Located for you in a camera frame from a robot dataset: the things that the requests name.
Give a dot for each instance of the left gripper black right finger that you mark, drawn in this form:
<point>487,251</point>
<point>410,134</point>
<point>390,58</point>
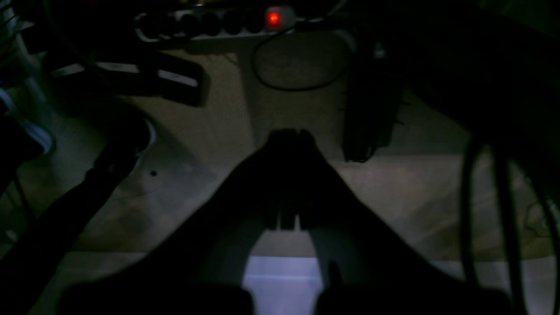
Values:
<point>367,268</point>

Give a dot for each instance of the white power strip red switch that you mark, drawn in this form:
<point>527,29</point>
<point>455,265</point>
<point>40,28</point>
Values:
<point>203,23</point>

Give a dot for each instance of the black power adapter brick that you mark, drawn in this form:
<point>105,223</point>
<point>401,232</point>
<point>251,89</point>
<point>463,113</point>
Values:
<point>144,73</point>

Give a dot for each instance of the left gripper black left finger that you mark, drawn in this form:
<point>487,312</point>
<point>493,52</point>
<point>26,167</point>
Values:
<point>199,269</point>

